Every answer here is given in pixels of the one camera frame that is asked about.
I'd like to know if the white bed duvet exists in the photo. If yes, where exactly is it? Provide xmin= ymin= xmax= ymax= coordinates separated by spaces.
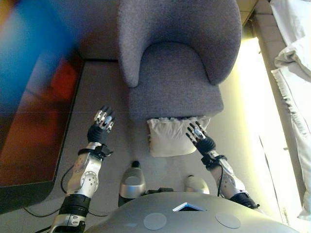
xmin=269 ymin=0 xmax=311 ymax=81

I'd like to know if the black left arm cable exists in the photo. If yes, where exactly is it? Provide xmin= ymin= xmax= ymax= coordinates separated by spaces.
xmin=60 ymin=166 xmax=78 ymax=195

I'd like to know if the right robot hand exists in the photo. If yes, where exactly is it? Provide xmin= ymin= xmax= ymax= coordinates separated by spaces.
xmin=185 ymin=120 xmax=217 ymax=156

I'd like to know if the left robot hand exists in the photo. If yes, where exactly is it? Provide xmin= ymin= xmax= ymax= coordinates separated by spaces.
xmin=86 ymin=104 xmax=117 ymax=146

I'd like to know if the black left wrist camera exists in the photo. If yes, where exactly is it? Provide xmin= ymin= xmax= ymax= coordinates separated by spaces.
xmin=97 ymin=144 xmax=114 ymax=158

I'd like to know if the thin dark floor cable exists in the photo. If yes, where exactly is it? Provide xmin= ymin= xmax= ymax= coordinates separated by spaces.
xmin=24 ymin=206 xmax=107 ymax=233

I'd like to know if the grey robot torso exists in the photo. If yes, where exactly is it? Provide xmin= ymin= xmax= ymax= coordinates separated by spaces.
xmin=80 ymin=189 xmax=302 ymax=233

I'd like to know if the grey fabric armchair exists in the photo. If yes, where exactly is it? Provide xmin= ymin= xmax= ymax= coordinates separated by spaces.
xmin=117 ymin=0 xmax=242 ymax=124

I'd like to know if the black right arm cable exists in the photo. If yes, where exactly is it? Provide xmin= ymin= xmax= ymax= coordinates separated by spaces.
xmin=217 ymin=160 xmax=225 ymax=197

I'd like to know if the white fringed cushion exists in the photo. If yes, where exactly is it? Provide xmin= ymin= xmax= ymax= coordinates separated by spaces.
xmin=146 ymin=116 xmax=211 ymax=158

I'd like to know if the silver robot leg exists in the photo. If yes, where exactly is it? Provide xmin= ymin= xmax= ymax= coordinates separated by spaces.
xmin=119 ymin=167 xmax=146 ymax=200
xmin=184 ymin=175 xmax=210 ymax=195

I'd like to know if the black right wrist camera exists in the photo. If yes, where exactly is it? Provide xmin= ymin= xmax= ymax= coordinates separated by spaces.
xmin=201 ymin=155 xmax=228 ymax=168

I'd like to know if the white fringed bed throw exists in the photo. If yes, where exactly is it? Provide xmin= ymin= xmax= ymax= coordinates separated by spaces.
xmin=271 ymin=67 xmax=311 ymax=219

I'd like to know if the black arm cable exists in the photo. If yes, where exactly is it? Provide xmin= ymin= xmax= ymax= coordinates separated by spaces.
xmin=217 ymin=160 xmax=225 ymax=197
xmin=60 ymin=166 xmax=78 ymax=195

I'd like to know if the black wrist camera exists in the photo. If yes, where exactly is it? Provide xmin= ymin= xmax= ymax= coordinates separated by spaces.
xmin=97 ymin=144 xmax=114 ymax=158
xmin=201 ymin=155 xmax=228 ymax=168

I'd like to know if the glossy dark cabinet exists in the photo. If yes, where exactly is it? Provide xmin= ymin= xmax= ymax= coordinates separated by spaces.
xmin=0 ymin=0 xmax=86 ymax=214

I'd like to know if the silver left robot leg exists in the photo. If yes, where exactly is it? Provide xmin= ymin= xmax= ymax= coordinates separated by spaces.
xmin=119 ymin=167 xmax=146 ymax=200

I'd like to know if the silver right robot leg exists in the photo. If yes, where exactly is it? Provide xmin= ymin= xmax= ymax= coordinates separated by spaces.
xmin=184 ymin=175 xmax=210 ymax=195

